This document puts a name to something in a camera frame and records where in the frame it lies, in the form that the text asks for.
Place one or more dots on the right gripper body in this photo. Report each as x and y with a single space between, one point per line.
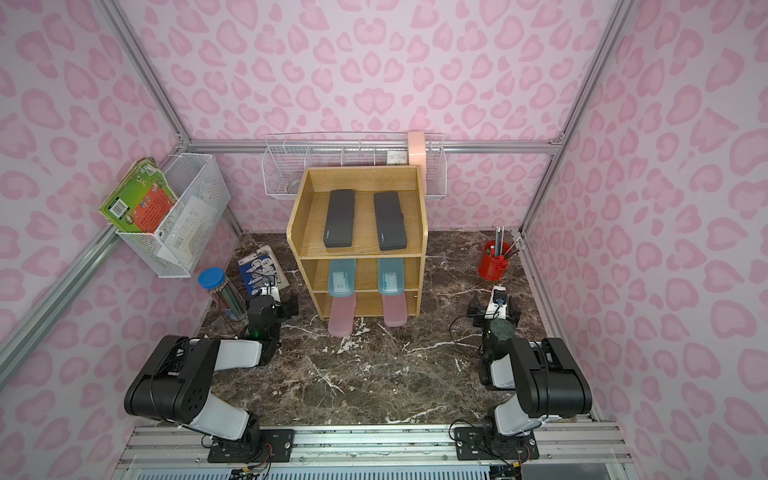
477 308

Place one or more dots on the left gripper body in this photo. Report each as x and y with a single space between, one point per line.
285 304

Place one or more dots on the pink pencil case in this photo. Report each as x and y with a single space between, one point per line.
395 310
341 317

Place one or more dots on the teal pencil case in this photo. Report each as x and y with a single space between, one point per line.
341 278
391 276

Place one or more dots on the black pencil case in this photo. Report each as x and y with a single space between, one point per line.
339 225
391 232

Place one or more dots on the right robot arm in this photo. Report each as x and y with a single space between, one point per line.
545 380

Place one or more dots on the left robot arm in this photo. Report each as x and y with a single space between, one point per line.
174 385

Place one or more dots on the blue-lid pencil tube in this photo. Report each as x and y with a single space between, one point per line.
215 281

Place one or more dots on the wooden three-tier shelf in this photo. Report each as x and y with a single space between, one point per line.
306 227

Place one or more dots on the red pen holder cup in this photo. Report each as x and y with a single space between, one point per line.
493 266

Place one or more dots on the white mesh side basket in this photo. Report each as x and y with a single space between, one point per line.
176 246

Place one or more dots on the green red book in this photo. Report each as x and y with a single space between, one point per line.
142 199

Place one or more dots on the small white card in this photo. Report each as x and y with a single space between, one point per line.
397 157

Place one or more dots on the pink box in basket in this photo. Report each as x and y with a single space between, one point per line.
417 155

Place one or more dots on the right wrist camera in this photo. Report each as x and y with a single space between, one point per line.
498 304

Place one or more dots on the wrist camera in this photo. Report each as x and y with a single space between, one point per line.
270 288
498 304

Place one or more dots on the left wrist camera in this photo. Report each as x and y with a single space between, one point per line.
270 288

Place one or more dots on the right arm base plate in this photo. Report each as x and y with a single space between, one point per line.
473 443

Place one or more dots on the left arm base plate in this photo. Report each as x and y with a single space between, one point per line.
273 445

